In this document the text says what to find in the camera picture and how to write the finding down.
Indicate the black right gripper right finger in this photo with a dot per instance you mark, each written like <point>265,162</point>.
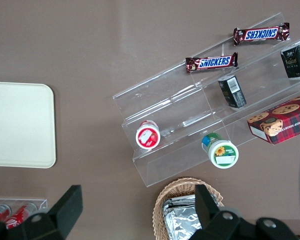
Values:
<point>205,207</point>

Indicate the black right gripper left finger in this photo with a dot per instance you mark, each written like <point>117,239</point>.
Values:
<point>68,205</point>

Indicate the foil wrapped sandwich pack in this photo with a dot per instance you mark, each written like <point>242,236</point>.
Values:
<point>180,200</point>
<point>181,223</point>

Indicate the light wicker basket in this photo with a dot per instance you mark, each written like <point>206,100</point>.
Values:
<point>176,188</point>

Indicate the cream plastic tray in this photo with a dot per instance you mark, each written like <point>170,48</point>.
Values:
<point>20,125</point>

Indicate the clear acrylic bottle rack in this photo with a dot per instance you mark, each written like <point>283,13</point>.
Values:
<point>41,203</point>

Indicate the green lidded yogurt cup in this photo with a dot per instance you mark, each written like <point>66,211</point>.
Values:
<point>222,153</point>

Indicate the red lidded yogurt cup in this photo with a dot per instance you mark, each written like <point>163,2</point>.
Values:
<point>148,136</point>

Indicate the clear acrylic tiered stand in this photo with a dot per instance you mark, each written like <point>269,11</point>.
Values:
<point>180,105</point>

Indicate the red tartan cookie box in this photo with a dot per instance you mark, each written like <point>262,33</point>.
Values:
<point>282,122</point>

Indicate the black tea box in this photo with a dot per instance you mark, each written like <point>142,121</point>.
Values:
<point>296,62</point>
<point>232,92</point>

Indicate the Snickers chocolate bar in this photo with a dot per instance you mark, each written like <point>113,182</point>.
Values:
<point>212,62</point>
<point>261,34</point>

